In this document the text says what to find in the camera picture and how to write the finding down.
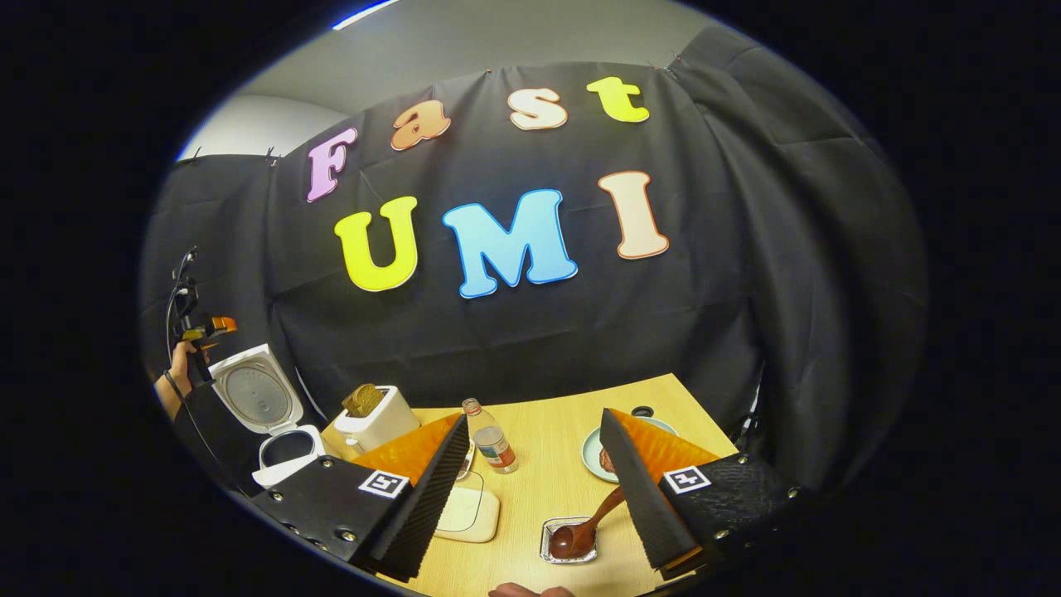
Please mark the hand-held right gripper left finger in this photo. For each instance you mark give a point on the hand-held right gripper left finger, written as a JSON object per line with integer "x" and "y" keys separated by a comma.
{"x": 431, "y": 506}

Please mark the clear tray of rice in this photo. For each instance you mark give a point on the clear tray of rice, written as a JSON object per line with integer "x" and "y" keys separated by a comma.
{"x": 472, "y": 514}

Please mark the clear plastic bottle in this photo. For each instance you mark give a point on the clear plastic bottle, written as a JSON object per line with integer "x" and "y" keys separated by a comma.
{"x": 493, "y": 444}

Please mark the brown wooden spoon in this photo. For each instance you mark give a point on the brown wooden spoon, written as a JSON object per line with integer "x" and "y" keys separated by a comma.
{"x": 574, "y": 539}

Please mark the black backdrop cloth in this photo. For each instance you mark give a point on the black backdrop cloth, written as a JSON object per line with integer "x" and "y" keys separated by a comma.
{"x": 530, "y": 332}

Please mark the black desk grommet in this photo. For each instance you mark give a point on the black desk grommet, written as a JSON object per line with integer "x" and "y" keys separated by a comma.
{"x": 642, "y": 411}

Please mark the light green plate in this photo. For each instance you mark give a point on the light green plate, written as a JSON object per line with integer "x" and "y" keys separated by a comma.
{"x": 593, "y": 456}

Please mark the white toaster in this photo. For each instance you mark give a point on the white toaster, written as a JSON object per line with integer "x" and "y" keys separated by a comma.
{"x": 385, "y": 423}

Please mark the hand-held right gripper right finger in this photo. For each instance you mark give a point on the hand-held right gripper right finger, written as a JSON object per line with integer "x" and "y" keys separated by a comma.
{"x": 638, "y": 506}

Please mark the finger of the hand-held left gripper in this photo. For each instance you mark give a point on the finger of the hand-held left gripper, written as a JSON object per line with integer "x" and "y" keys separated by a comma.
{"x": 217, "y": 327}

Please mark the white rice cooker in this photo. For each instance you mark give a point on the white rice cooker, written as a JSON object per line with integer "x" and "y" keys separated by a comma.
{"x": 257, "y": 398}

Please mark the brown food piece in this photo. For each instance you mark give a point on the brown food piece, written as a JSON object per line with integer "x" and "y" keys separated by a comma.
{"x": 608, "y": 461}

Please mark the toast slice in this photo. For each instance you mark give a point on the toast slice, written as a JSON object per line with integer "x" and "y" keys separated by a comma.
{"x": 365, "y": 400}

